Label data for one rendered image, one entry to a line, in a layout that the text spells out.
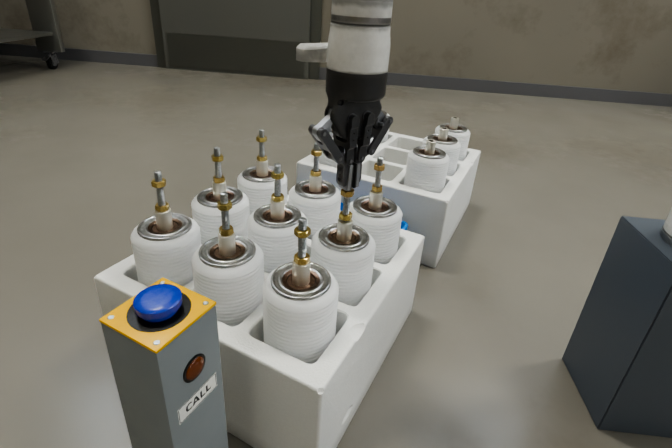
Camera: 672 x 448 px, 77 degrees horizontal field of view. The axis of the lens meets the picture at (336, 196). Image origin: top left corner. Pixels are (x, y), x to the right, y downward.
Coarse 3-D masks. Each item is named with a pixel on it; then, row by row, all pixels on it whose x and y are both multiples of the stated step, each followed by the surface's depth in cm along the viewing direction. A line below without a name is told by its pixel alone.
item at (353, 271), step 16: (320, 256) 60; (336, 256) 58; (352, 256) 59; (368, 256) 60; (336, 272) 59; (352, 272) 60; (368, 272) 62; (352, 288) 61; (368, 288) 64; (352, 304) 62
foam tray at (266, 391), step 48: (96, 288) 63; (144, 288) 60; (192, 288) 61; (384, 288) 63; (240, 336) 53; (336, 336) 54; (384, 336) 69; (240, 384) 54; (288, 384) 49; (336, 384) 51; (240, 432) 59; (288, 432) 53; (336, 432) 57
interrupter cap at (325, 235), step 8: (336, 224) 65; (352, 224) 65; (320, 232) 62; (328, 232) 63; (336, 232) 63; (352, 232) 63; (360, 232) 63; (320, 240) 61; (328, 240) 61; (336, 240) 61; (352, 240) 62; (360, 240) 61; (368, 240) 61; (328, 248) 59; (336, 248) 59; (344, 248) 59; (352, 248) 59; (360, 248) 59
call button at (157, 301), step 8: (152, 288) 38; (160, 288) 38; (168, 288) 38; (176, 288) 38; (136, 296) 37; (144, 296) 37; (152, 296) 37; (160, 296) 37; (168, 296) 37; (176, 296) 37; (136, 304) 36; (144, 304) 36; (152, 304) 36; (160, 304) 36; (168, 304) 36; (176, 304) 36; (136, 312) 36; (144, 312) 35; (152, 312) 35; (160, 312) 35; (168, 312) 36; (152, 320) 36; (160, 320) 36
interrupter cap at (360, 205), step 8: (360, 200) 73; (368, 200) 73; (384, 200) 73; (360, 208) 70; (368, 208) 71; (384, 208) 71; (392, 208) 71; (368, 216) 68; (376, 216) 68; (384, 216) 68
